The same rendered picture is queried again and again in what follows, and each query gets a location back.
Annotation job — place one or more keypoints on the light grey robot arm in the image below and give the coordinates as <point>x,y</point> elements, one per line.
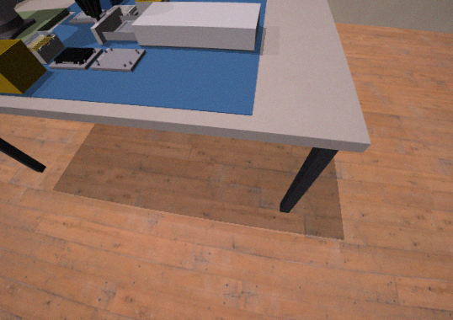
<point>11,24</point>

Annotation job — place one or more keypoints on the blue bench mat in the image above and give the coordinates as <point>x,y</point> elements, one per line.
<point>220,81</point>

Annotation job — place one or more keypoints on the olive-brown open-top bin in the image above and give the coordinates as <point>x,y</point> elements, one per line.
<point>19,68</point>

